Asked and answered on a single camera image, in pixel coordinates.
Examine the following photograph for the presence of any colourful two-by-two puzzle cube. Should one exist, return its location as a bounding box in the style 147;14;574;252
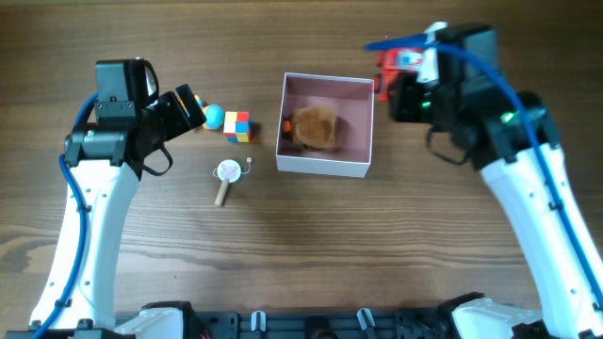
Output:
223;111;252;143

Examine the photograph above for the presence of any red toy fire truck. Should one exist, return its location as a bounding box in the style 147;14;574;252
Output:
373;47;423;103

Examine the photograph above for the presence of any brown plush toy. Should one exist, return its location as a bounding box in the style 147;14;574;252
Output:
282;105;337;150

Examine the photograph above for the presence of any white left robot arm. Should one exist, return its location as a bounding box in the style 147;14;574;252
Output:
29;57;206;338

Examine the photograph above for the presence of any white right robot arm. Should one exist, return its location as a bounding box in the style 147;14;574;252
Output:
372;23;602;338

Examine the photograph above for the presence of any pig face rattle drum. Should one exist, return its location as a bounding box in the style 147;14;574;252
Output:
213;157;253;206

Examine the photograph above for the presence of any white box with pink interior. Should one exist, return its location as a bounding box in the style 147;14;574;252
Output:
275;73;374;178

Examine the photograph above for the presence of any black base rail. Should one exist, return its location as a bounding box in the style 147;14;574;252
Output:
40;301;459;339

